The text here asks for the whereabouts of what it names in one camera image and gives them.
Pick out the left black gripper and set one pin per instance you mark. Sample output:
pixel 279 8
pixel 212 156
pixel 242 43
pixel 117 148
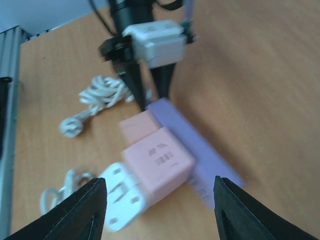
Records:
pixel 119 50

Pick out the large pink cube plug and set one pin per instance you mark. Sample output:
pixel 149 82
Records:
pixel 160 162

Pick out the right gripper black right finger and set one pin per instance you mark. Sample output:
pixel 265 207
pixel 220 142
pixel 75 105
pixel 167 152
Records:
pixel 239 216

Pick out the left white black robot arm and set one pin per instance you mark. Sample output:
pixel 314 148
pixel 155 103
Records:
pixel 125 13

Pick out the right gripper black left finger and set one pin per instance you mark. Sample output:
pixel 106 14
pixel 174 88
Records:
pixel 80 216

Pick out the purple power strip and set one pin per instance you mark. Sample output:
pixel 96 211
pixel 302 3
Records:
pixel 208 162

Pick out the white plug adapter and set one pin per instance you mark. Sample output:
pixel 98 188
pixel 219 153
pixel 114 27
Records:
pixel 126 197

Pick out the small pink plug adapter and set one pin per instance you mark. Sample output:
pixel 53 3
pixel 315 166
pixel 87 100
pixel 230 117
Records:
pixel 138 127

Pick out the aluminium front rail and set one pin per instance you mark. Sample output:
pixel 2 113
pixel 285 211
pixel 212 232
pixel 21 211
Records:
pixel 10 45

